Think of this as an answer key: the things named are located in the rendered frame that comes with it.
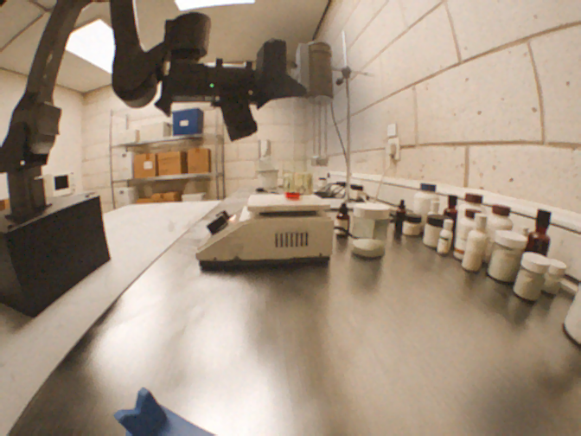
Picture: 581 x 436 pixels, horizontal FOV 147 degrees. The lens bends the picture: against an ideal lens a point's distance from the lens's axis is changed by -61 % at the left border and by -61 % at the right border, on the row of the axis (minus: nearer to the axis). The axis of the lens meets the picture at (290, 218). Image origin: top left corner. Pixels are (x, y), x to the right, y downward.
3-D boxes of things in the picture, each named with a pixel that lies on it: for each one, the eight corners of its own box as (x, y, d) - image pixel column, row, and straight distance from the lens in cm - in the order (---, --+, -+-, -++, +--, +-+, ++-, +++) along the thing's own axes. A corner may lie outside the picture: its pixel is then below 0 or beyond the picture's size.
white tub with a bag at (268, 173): (262, 190, 134) (262, 154, 133) (253, 188, 147) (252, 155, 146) (283, 189, 140) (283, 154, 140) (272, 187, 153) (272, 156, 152)
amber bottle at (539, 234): (526, 284, 41) (544, 211, 39) (513, 272, 44) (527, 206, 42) (543, 283, 44) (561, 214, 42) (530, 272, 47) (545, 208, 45)
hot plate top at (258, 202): (245, 213, 30) (245, 206, 30) (249, 199, 42) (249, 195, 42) (332, 210, 32) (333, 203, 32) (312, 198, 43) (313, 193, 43)
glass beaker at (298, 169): (277, 203, 34) (277, 149, 33) (284, 198, 39) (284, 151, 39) (318, 204, 33) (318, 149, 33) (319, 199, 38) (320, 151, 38)
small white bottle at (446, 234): (443, 250, 46) (448, 219, 45) (450, 254, 45) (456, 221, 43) (434, 251, 44) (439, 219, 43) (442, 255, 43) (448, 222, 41)
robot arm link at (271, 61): (201, 86, 43) (200, 118, 42) (216, 28, 27) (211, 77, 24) (245, 87, 45) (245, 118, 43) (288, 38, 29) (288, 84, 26)
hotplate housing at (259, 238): (196, 269, 34) (189, 214, 31) (213, 240, 45) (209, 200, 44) (347, 262, 34) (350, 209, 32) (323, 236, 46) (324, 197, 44)
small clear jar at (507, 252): (520, 278, 43) (532, 237, 41) (508, 287, 38) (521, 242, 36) (494, 265, 45) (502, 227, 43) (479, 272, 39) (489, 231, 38)
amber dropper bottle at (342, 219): (339, 232, 49) (341, 200, 48) (351, 234, 48) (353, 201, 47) (332, 235, 47) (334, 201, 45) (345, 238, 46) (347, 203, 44)
